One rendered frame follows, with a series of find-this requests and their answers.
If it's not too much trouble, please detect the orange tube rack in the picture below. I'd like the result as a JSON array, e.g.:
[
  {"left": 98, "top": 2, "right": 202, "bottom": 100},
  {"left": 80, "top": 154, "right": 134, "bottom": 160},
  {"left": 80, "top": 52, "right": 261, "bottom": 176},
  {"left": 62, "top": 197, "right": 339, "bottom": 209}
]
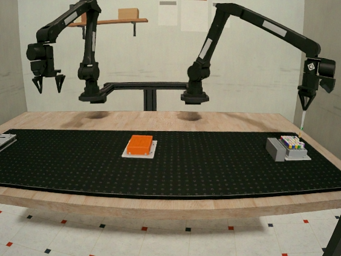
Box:
[{"left": 127, "top": 135, "right": 152, "bottom": 155}]

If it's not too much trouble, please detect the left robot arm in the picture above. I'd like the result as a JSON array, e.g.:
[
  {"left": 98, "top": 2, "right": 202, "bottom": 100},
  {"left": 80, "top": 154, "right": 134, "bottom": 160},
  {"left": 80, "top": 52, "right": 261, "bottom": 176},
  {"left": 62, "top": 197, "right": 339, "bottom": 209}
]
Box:
[{"left": 183, "top": 3, "right": 336, "bottom": 98}]

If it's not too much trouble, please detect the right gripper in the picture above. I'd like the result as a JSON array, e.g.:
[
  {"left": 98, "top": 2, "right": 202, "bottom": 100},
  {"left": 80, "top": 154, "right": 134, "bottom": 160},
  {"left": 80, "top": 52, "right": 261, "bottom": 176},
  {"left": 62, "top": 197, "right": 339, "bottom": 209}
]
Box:
[{"left": 32, "top": 69, "right": 65, "bottom": 94}]

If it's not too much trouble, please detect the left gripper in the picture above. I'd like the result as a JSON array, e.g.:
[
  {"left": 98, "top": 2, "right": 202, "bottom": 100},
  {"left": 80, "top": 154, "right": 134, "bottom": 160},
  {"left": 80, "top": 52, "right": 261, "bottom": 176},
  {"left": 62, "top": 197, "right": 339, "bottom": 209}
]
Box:
[{"left": 297, "top": 72, "right": 318, "bottom": 110}]

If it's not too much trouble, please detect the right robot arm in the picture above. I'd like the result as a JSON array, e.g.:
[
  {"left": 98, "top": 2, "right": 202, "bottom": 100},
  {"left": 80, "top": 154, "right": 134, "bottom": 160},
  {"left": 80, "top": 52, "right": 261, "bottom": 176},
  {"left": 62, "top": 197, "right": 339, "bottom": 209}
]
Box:
[{"left": 26, "top": 0, "right": 104, "bottom": 97}]

